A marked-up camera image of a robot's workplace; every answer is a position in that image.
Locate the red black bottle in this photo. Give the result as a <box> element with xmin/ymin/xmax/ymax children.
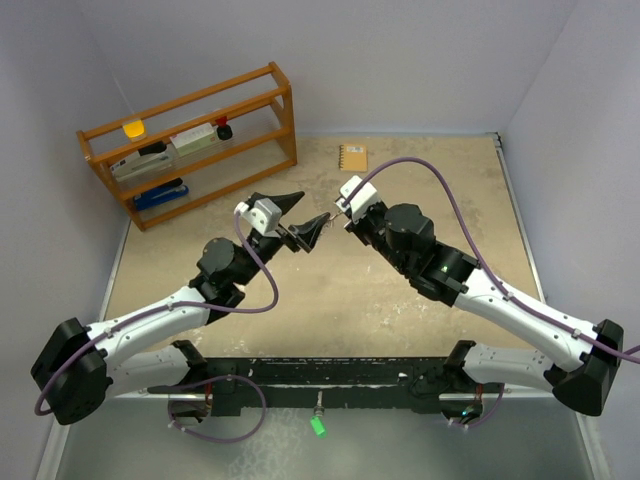
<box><xmin>215</xmin><ymin>116</ymin><xmax>233</xmax><ymax>141</ymax></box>

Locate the brown spiral notebook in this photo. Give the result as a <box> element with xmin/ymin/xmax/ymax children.
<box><xmin>338</xmin><ymin>144</ymin><xmax>368</xmax><ymax>172</ymax></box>

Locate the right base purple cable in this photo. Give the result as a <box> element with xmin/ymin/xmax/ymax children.
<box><xmin>447</xmin><ymin>382</ymin><xmax>507</xmax><ymax>434</ymax></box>

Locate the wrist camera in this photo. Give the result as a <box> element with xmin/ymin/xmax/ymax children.
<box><xmin>335</xmin><ymin>175</ymin><xmax>381</xmax><ymax>224</ymax></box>
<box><xmin>234</xmin><ymin>198</ymin><xmax>283</xmax><ymax>238</ymax></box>

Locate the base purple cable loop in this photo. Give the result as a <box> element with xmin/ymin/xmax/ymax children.
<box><xmin>167</xmin><ymin>372</ymin><xmax>270</xmax><ymax>444</ymax></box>

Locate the white box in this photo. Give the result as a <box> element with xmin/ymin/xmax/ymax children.
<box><xmin>170</xmin><ymin>123</ymin><xmax>216</xmax><ymax>156</ymax></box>

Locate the blue stapler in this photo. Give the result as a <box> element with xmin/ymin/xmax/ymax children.
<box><xmin>133</xmin><ymin>178</ymin><xmax>189</xmax><ymax>211</ymax></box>

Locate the black base frame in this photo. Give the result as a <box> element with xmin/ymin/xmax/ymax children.
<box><xmin>148</xmin><ymin>340</ymin><xmax>500</xmax><ymax>416</ymax></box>

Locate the wooden shelf rack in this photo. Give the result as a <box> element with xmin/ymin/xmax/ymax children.
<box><xmin>77</xmin><ymin>62</ymin><xmax>297</xmax><ymax>231</ymax></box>

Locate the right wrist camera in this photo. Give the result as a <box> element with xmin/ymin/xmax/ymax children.
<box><xmin>335</xmin><ymin>175</ymin><xmax>381</xmax><ymax>224</ymax></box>

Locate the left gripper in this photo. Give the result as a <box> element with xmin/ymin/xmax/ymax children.
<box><xmin>234</xmin><ymin>192</ymin><xmax>327</xmax><ymax>286</ymax></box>

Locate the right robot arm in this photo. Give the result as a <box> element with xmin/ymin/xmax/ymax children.
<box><xmin>345</xmin><ymin>202</ymin><xmax>624</xmax><ymax>416</ymax></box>

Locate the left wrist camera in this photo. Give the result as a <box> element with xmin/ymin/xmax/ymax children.
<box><xmin>234</xmin><ymin>198</ymin><xmax>283</xmax><ymax>238</ymax></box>

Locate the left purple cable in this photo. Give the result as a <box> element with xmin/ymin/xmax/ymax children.
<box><xmin>32</xmin><ymin>207</ymin><xmax>281</xmax><ymax>417</ymax></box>

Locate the white black stapler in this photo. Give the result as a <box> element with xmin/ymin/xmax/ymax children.
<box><xmin>110</xmin><ymin>145</ymin><xmax>176</xmax><ymax>182</ymax></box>

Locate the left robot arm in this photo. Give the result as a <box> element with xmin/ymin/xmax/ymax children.
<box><xmin>30</xmin><ymin>192</ymin><xmax>331</xmax><ymax>425</ymax></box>

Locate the yellow cap container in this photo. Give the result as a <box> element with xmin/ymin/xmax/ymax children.
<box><xmin>122</xmin><ymin>119</ymin><xmax>147</xmax><ymax>142</ymax></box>

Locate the green key tag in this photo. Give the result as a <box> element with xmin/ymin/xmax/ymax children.
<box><xmin>310</xmin><ymin>391</ymin><xmax>327</xmax><ymax>439</ymax></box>

